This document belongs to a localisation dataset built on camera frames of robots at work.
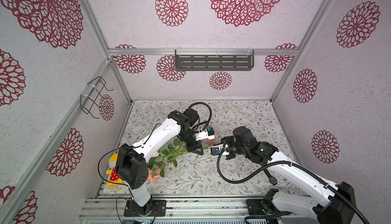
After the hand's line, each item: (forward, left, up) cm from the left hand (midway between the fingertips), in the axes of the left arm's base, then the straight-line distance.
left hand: (199, 153), depth 75 cm
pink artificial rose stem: (-13, +20, +4) cm, 25 cm away
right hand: (+5, -8, +3) cm, 10 cm away
